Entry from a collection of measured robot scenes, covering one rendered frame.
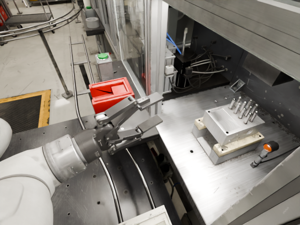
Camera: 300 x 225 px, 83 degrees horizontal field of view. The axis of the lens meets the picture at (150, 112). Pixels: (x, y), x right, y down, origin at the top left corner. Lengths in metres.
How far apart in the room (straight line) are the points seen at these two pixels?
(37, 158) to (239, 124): 0.47
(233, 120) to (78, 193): 0.62
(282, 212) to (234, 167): 0.32
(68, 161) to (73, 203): 0.41
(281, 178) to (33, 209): 0.29
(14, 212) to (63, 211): 0.52
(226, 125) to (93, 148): 0.34
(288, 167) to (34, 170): 0.36
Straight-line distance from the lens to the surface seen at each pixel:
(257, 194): 0.27
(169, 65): 0.62
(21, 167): 0.37
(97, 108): 0.65
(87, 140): 0.39
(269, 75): 0.43
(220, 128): 0.48
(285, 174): 0.22
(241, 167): 0.58
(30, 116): 2.28
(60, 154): 0.38
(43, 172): 0.38
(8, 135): 0.87
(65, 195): 0.80
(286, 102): 0.74
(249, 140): 0.55
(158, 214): 0.50
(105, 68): 0.75
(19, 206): 0.28
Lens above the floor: 1.37
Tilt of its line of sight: 46 degrees down
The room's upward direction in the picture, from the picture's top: straight up
